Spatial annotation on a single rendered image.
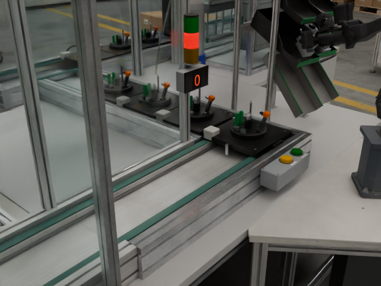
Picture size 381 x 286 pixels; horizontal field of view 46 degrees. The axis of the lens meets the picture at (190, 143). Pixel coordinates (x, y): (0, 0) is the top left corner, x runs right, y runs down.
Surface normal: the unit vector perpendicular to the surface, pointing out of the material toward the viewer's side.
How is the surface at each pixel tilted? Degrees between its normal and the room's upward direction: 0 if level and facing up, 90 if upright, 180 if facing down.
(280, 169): 0
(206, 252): 0
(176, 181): 0
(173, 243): 90
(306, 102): 45
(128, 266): 90
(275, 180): 90
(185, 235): 90
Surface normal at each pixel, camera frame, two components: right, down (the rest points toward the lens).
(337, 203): 0.00, -0.90
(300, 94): 0.44, -0.39
